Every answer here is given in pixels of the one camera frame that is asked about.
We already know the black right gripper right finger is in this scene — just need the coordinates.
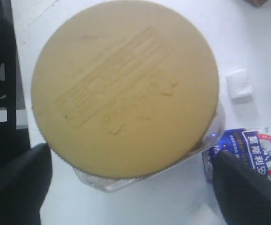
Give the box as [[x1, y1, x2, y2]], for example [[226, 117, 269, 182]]
[[212, 151, 271, 225]]

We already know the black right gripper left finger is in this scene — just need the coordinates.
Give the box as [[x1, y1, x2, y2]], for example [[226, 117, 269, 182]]
[[0, 143, 52, 225]]

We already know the clear jar with yellow lid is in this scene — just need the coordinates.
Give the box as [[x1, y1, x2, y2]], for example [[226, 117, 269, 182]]
[[31, 0, 225, 192]]

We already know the blue white milk carton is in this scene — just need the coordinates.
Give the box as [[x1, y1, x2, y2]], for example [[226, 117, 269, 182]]
[[202, 127, 271, 182]]

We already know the white marshmallow lower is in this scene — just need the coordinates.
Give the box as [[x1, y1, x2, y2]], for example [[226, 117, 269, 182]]
[[226, 69, 254, 99]]

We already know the open brown kraft pouch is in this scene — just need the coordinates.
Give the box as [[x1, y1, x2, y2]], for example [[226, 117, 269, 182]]
[[244, 0, 268, 7]]

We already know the black frame beside table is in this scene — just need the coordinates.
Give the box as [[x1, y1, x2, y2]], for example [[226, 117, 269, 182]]
[[0, 0, 30, 168]]

